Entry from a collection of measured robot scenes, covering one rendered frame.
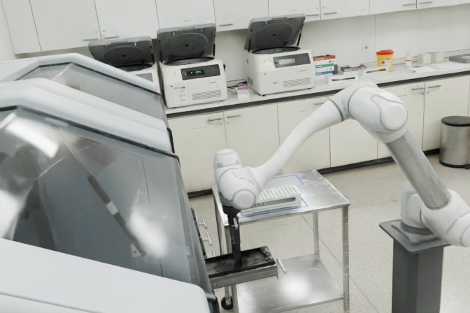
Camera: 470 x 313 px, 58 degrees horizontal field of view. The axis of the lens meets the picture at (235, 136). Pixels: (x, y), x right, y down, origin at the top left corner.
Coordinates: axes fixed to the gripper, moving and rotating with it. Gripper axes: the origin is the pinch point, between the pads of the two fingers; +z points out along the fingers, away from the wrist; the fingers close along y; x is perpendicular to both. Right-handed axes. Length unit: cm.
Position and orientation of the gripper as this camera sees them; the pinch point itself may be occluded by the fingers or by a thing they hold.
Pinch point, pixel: (236, 247)
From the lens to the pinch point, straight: 175.7
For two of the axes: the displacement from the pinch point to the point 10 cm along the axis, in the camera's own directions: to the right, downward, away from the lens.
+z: 0.9, 9.4, 3.2
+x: 9.7, -1.6, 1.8
